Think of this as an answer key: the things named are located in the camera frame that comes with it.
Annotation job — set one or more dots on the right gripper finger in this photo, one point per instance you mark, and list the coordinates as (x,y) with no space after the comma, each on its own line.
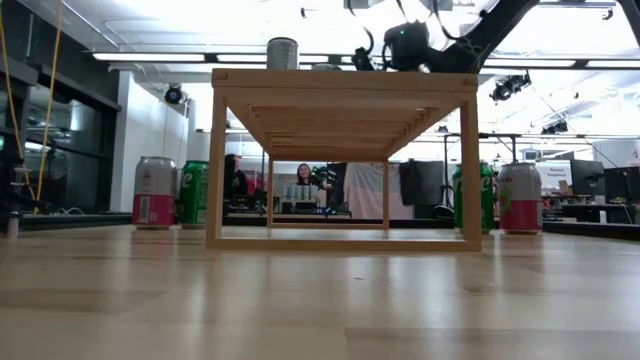
(362,59)

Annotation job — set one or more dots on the green soda can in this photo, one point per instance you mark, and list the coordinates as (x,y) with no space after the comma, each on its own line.
(487,200)
(192,195)

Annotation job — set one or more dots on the pink and silver can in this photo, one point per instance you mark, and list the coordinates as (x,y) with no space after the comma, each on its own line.
(520,200)
(154,200)

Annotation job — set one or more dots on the black background robot arm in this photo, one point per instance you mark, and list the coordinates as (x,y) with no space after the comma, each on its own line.
(325,175)

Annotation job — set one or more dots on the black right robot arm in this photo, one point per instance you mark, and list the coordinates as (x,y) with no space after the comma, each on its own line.
(470,45)

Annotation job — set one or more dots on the wooden slatted shelf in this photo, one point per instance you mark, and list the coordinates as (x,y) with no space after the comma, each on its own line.
(345,80)

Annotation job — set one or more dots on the black track lamp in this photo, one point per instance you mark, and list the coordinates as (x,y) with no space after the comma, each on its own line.
(555,127)
(505,89)

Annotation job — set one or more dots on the black pipe rack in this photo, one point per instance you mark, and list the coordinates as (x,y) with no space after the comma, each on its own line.
(445,170)

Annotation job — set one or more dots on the person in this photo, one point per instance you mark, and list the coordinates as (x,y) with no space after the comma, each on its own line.
(303,174)
(232,175)

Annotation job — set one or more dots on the white pink cloth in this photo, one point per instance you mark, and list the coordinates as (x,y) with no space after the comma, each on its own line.
(370,190)

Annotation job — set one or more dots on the black hanging cloth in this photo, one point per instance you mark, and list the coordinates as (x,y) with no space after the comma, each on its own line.
(425,180)

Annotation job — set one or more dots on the silver cans on far table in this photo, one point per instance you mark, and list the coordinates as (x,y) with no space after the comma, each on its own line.
(300,193)

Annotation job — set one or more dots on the black round spot lamp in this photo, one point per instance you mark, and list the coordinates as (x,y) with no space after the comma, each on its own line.
(173,95)

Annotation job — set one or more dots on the white sign board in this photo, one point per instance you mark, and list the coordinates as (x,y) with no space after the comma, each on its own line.
(555,175)

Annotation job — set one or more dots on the black monitor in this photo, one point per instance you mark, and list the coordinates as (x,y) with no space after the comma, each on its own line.
(622,182)
(587,175)

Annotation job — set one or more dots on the dark far table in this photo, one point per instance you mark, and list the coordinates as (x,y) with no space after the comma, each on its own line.
(590,207)

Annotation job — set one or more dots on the small grey post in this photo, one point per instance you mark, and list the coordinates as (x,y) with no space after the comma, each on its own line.
(13,225)

